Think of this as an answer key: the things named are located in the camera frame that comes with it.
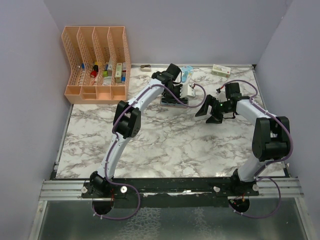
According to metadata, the small white green box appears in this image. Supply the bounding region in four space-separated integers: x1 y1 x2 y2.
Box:
211 64 231 78

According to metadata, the red black small bottle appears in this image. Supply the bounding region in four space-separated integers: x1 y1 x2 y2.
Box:
90 64 99 78

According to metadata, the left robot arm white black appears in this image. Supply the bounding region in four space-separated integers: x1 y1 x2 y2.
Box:
89 63 189 198

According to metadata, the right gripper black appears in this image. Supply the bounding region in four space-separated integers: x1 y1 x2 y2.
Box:
196 94 233 124

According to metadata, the aluminium rail frame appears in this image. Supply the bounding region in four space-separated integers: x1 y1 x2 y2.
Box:
39 180 86 201

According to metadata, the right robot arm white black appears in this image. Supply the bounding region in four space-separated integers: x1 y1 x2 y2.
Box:
196 80 293 196

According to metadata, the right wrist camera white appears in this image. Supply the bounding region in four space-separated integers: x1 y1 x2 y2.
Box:
216 88 227 102

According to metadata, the peach desk file organizer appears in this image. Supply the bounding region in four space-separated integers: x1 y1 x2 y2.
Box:
61 26 131 104

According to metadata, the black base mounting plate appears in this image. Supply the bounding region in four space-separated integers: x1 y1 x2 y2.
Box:
81 173 259 209

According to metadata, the green white box in organizer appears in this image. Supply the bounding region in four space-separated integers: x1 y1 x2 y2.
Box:
114 62 123 84

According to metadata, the blue white packaged item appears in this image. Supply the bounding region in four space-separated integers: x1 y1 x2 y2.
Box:
180 65 194 85

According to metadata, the pink glasses case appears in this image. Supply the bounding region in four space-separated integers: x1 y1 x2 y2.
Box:
160 98 187 108

